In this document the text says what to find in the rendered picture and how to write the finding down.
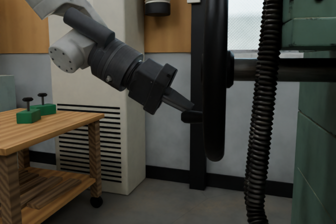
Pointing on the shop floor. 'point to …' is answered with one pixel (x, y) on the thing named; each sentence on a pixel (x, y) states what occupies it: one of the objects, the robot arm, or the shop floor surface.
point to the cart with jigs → (42, 190)
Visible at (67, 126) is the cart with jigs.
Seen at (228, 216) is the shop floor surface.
